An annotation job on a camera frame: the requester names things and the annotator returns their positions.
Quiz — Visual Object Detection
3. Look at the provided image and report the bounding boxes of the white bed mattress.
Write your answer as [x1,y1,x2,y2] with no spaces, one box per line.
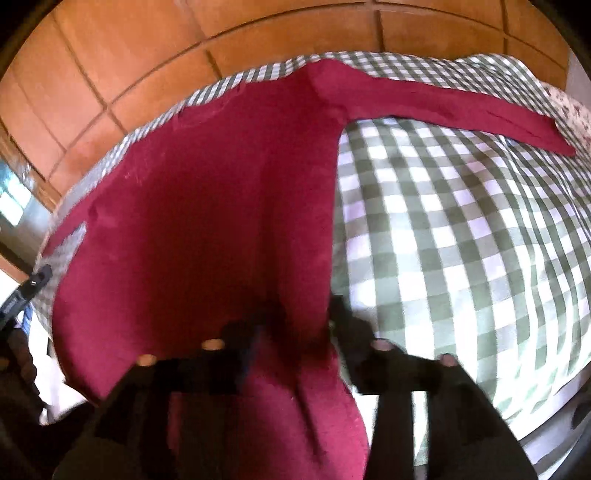
[508,360,591,464]

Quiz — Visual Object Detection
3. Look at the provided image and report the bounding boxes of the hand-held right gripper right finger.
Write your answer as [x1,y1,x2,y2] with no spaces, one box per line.
[329,294,539,480]

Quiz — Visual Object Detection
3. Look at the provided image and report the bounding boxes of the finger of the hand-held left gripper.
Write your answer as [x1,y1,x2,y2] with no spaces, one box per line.
[0,264,53,324]

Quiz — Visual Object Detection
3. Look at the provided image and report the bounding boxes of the dark red garment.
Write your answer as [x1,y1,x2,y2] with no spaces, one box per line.
[41,59,577,480]

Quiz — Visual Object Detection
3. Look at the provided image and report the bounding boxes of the floral patterned cloth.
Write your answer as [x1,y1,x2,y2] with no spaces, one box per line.
[538,83,591,154]

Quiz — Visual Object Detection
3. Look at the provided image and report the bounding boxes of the green white checked bedsheet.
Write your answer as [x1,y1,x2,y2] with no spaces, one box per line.
[32,50,591,468]

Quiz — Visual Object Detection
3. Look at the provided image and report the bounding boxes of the wooden wardrobe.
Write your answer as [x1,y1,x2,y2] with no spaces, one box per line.
[0,0,573,208]

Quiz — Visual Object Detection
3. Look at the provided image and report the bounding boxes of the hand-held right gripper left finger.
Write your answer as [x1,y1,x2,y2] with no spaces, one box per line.
[53,322,262,480]

